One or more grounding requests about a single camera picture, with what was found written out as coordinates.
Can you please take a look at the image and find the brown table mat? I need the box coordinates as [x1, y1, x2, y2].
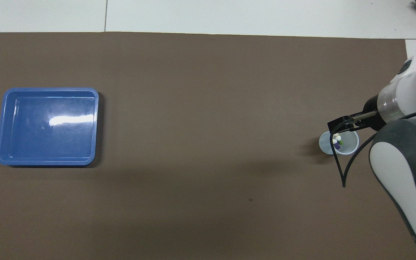
[0, 32, 416, 260]

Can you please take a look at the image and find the translucent plastic cup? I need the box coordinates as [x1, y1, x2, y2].
[318, 130, 359, 156]

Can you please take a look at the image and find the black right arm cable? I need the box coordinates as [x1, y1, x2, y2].
[330, 109, 416, 188]

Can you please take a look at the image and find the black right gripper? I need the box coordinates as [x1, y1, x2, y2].
[327, 95, 387, 133]

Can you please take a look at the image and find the blue plastic tray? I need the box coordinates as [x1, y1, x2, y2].
[0, 87, 99, 166]

